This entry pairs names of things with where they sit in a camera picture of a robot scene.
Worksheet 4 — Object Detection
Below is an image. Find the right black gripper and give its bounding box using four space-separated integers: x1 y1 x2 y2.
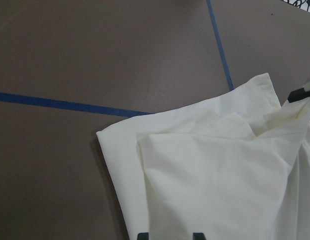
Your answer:
287 83 310 103

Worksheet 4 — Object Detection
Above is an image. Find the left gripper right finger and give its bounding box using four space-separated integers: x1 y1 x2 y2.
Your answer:
192 232 206 240

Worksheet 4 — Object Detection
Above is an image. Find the cream long-sleeve cat shirt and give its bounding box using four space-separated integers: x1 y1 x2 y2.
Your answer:
96 73 310 240

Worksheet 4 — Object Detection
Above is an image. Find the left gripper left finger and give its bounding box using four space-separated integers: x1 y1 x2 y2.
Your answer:
137 232 149 240

